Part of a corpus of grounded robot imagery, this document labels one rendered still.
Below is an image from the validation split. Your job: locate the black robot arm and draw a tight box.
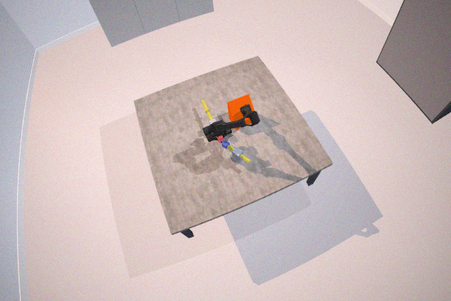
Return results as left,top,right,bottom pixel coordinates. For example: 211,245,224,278
202,104,260,135

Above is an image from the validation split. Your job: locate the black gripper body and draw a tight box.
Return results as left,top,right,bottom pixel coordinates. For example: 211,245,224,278
206,129,232,142

